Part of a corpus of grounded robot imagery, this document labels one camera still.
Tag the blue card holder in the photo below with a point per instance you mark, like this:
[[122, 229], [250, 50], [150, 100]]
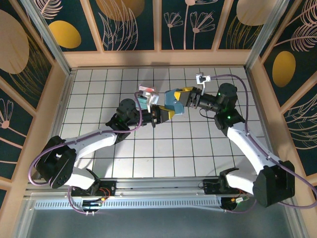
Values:
[[170, 100]]

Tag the black connector block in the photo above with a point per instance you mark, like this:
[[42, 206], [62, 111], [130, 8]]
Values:
[[92, 204]]

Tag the small green circuit board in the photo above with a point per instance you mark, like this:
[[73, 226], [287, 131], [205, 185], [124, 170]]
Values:
[[238, 199]]

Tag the red and white card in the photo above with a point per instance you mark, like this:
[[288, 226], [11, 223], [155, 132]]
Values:
[[148, 88]]

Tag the aluminium corner post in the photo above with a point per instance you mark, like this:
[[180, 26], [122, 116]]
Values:
[[49, 42], [262, 34]]

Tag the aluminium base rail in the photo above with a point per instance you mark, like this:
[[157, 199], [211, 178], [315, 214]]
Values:
[[161, 184]]

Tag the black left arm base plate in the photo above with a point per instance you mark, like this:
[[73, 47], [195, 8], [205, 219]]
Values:
[[111, 186]]

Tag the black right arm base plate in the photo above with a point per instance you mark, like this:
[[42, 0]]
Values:
[[209, 186]]

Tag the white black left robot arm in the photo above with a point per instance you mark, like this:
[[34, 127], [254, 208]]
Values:
[[94, 142]]

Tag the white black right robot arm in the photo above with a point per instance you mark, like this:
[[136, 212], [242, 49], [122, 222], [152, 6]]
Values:
[[245, 146]]

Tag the teal plastic card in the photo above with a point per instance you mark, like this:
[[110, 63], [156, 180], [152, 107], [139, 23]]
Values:
[[141, 101]]

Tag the aluminium side rail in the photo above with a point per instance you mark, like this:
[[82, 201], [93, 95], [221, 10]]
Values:
[[67, 86], [253, 86]]

